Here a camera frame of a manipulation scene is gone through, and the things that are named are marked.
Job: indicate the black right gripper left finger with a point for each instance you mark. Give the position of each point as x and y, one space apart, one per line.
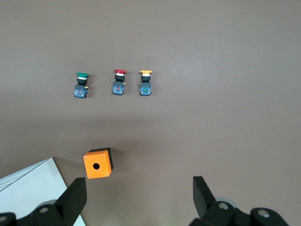
70 202

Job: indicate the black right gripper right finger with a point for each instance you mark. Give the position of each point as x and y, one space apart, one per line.
204 202

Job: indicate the yellow mushroom push button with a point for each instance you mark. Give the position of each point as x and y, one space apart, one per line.
145 83

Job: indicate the white drawer cabinet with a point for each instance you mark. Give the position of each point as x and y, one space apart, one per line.
30 188

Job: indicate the green mushroom push button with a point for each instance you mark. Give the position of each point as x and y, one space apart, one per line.
81 85

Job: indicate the red mushroom push button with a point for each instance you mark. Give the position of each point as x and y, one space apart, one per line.
118 82

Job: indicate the orange button enclosure box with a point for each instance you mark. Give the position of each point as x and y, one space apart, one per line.
97 166

